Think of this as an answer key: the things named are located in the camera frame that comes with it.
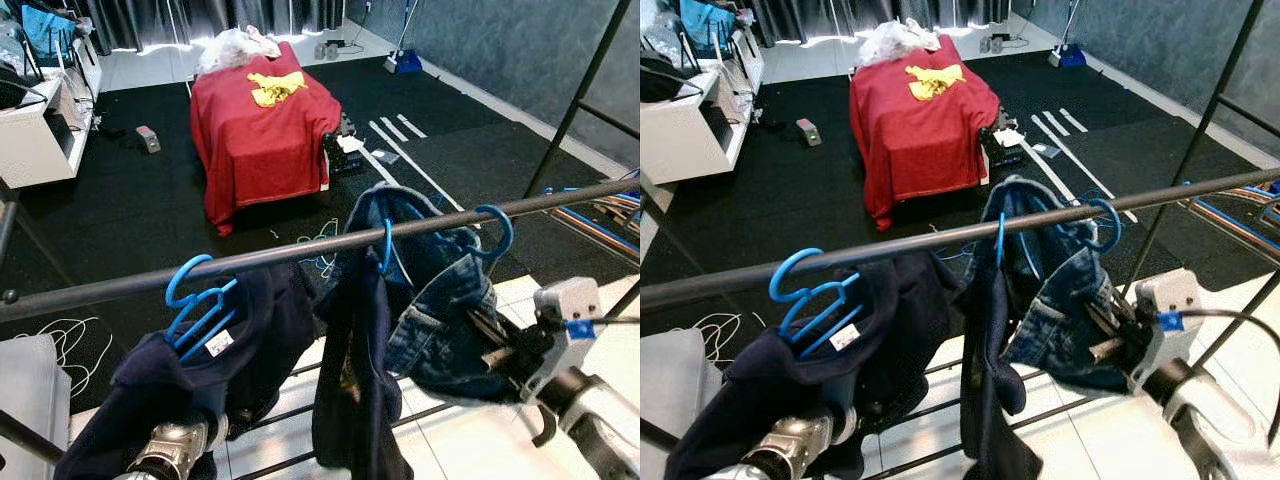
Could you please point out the blue denim jeans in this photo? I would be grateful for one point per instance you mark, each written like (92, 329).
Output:
(1060, 320)
(440, 320)

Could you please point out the navy blue garment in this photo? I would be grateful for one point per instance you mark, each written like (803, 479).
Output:
(350, 400)
(990, 400)

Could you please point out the white plastic bag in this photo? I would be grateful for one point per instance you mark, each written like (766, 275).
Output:
(895, 42)
(235, 50)

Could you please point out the red table cloth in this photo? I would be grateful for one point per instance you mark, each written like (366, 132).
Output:
(920, 150)
(260, 150)

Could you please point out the yellow cloth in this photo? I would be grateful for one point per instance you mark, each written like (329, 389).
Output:
(275, 90)
(935, 82)

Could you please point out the clear plastic bag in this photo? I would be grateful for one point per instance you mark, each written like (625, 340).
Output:
(665, 40)
(10, 45)

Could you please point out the blue and orange tubes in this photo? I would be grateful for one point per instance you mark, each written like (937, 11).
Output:
(1235, 205)
(600, 215)

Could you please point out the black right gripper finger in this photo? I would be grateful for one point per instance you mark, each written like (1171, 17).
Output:
(497, 358)
(1110, 317)
(490, 325)
(1110, 350)

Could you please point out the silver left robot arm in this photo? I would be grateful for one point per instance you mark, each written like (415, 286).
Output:
(790, 445)
(170, 450)

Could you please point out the black equipment box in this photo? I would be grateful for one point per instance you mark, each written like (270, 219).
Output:
(335, 160)
(995, 155)

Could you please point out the small grey box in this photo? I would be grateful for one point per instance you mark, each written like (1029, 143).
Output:
(808, 133)
(148, 140)

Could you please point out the navy garment with white label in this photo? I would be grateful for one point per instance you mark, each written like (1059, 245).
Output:
(760, 400)
(150, 390)

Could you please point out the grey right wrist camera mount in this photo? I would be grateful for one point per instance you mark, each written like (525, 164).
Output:
(1165, 292)
(560, 300)

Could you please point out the black clothes rack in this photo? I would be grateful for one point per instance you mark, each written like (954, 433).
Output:
(900, 242)
(120, 283)

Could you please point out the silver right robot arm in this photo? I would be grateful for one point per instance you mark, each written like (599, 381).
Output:
(1200, 410)
(610, 440)

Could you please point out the blue bag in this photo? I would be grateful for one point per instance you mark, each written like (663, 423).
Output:
(48, 30)
(708, 22)

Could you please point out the dark grey curtain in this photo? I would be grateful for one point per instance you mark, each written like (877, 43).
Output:
(870, 15)
(200, 18)

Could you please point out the small grey floor device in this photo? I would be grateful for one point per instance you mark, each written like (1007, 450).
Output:
(991, 43)
(326, 50)

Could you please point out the white low cabinet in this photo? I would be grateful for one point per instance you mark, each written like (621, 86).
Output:
(690, 140)
(40, 140)

